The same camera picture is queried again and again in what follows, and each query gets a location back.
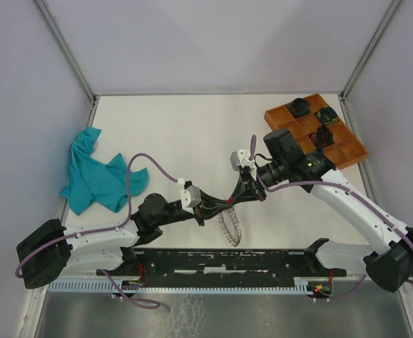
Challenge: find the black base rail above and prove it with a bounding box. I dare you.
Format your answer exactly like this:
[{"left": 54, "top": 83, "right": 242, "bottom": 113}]
[{"left": 108, "top": 248, "right": 347, "bottom": 288}]

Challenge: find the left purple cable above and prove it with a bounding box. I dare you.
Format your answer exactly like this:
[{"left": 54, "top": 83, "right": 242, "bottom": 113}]
[{"left": 14, "top": 153, "right": 184, "bottom": 311}]

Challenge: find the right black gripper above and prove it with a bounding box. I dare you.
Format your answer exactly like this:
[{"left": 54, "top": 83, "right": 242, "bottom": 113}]
[{"left": 229, "top": 158, "right": 287, "bottom": 204}]

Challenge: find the orange compartment tray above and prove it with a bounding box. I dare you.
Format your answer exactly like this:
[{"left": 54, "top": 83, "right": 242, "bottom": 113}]
[{"left": 265, "top": 94, "right": 369, "bottom": 169}]

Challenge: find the left aluminium frame post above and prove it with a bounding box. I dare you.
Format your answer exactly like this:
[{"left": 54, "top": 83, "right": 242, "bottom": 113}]
[{"left": 30, "top": 0, "right": 99, "bottom": 105}]

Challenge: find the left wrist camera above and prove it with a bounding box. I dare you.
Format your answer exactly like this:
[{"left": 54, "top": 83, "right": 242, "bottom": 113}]
[{"left": 177, "top": 178, "right": 201, "bottom": 214}]

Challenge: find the aluminium frame post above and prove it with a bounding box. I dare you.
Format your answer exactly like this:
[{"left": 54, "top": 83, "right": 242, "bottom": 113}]
[
  {"left": 30, "top": 0, "right": 99, "bottom": 105},
  {"left": 340, "top": 0, "right": 404, "bottom": 101}
]

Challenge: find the right aluminium frame post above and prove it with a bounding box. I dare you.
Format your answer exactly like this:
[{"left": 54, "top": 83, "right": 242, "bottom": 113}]
[{"left": 340, "top": 0, "right": 404, "bottom": 101}]

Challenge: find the white slotted cable duct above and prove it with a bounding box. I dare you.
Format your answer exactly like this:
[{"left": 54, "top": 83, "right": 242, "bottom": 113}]
[{"left": 47, "top": 276, "right": 316, "bottom": 293}]

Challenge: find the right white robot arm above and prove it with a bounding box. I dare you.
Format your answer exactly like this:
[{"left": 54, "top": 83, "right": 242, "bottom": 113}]
[{"left": 230, "top": 129, "right": 413, "bottom": 292}]

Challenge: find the black round part top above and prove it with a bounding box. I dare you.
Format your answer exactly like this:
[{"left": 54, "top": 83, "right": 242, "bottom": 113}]
[{"left": 286, "top": 98, "right": 310, "bottom": 118}]

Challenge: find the teal cloth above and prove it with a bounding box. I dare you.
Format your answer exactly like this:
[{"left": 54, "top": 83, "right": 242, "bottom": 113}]
[{"left": 61, "top": 126, "right": 149, "bottom": 215}]

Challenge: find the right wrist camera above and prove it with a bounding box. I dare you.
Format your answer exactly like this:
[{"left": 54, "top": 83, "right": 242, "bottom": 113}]
[{"left": 229, "top": 149, "right": 257, "bottom": 173}]

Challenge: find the black round part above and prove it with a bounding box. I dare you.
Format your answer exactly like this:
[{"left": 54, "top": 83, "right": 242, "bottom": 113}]
[
  {"left": 309, "top": 127, "right": 334, "bottom": 148},
  {"left": 286, "top": 98, "right": 310, "bottom": 118}
]

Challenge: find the green yellow round part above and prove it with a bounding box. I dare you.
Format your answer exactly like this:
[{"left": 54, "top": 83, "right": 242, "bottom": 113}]
[{"left": 315, "top": 106, "right": 339, "bottom": 126}]

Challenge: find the black round part lower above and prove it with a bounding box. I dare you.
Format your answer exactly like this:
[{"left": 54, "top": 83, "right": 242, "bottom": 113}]
[{"left": 309, "top": 127, "right": 334, "bottom": 148}]

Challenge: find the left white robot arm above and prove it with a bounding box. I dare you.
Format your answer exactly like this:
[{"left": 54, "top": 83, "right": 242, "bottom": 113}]
[{"left": 15, "top": 187, "right": 233, "bottom": 289}]

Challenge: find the silver keyring with keys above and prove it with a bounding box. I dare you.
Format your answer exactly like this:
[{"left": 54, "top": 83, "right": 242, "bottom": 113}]
[{"left": 217, "top": 207, "right": 242, "bottom": 247}]

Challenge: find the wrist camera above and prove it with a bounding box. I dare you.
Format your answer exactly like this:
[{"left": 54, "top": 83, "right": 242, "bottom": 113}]
[
  {"left": 229, "top": 149, "right": 257, "bottom": 173},
  {"left": 177, "top": 178, "right": 201, "bottom": 214}
]

